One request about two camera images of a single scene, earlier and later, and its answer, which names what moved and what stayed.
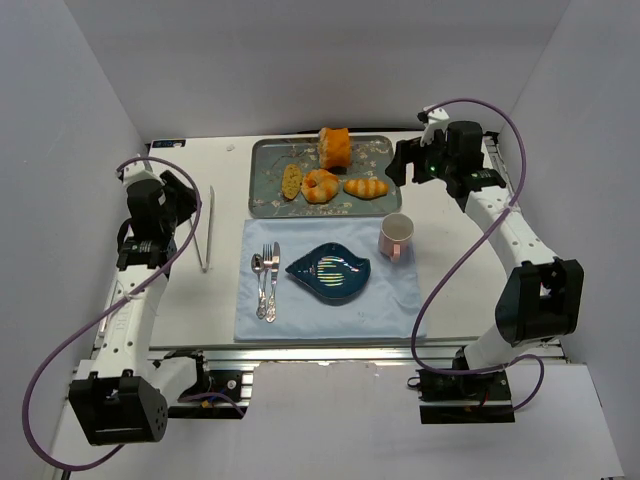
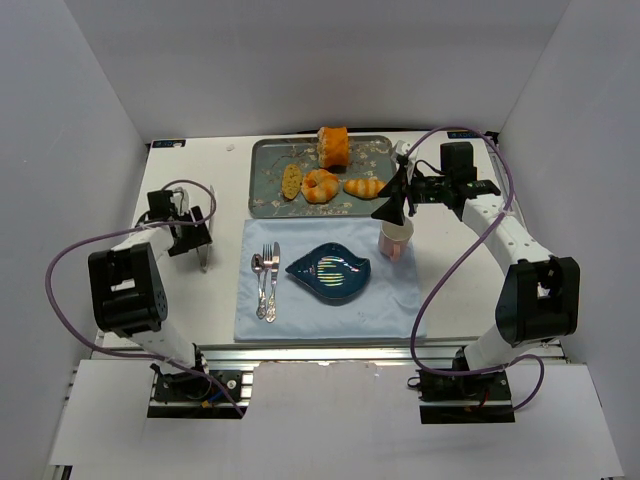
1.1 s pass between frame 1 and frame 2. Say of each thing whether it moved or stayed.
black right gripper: moved
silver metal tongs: stayed
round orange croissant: stayed
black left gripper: moved
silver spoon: stayed
